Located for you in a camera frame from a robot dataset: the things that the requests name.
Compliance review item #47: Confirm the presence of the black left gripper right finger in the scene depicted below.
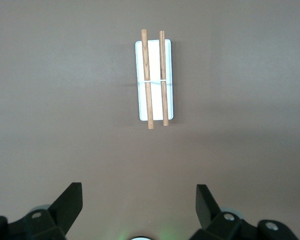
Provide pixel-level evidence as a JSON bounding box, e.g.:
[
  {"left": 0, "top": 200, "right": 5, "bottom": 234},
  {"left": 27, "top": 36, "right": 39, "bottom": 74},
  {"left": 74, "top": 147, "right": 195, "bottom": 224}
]
[{"left": 189, "top": 184, "right": 300, "bottom": 240}]

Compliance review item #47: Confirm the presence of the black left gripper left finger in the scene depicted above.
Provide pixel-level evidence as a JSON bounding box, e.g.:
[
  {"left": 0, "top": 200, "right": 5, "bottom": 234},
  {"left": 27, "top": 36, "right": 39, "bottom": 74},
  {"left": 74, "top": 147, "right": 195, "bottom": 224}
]
[{"left": 0, "top": 182, "right": 83, "bottom": 240}]

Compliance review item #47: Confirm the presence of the white rack with wooden rods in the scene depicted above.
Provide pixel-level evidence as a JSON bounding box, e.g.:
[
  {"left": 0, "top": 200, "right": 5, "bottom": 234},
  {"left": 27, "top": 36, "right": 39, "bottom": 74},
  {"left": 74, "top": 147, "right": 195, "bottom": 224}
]
[{"left": 134, "top": 28, "right": 175, "bottom": 130}]

